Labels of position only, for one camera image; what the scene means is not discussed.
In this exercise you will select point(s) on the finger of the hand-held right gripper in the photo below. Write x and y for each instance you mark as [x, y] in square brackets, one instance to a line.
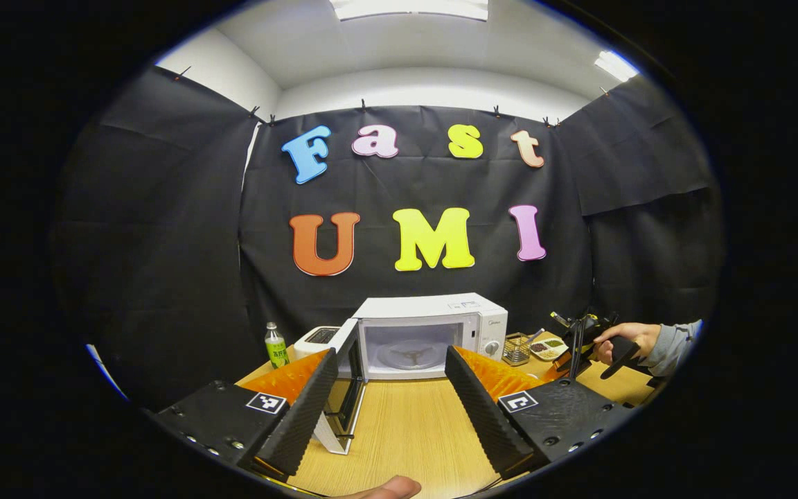
[560, 367]

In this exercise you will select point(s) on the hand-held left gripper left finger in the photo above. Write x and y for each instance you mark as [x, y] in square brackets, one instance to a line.
[302, 416]

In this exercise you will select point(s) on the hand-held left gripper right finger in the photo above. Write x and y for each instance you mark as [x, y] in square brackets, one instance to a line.
[485, 416]

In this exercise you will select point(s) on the white microwave oven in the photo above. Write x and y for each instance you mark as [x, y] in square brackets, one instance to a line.
[427, 308]

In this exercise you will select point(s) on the glass microwave turntable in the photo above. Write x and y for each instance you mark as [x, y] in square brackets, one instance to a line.
[409, 355]

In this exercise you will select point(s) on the white divided condiment dish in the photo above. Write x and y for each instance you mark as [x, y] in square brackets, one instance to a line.
[548, 348]

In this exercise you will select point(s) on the green label drink bottle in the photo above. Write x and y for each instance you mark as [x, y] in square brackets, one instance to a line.
[276, 350]

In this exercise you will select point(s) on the white toaster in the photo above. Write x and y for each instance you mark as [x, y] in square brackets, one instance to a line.
[316, 336]

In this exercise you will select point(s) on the black backdrop cloth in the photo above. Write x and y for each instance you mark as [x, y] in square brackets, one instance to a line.
[163, 242]

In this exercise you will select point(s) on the small ceiling light panel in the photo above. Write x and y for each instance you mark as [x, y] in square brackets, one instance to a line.
[615, 66]

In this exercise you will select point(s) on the row of small cloth clips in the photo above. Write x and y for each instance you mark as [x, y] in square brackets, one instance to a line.
[363, 104]

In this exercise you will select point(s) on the long ceiling light panel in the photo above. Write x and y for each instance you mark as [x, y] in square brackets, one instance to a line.
[409, 8]

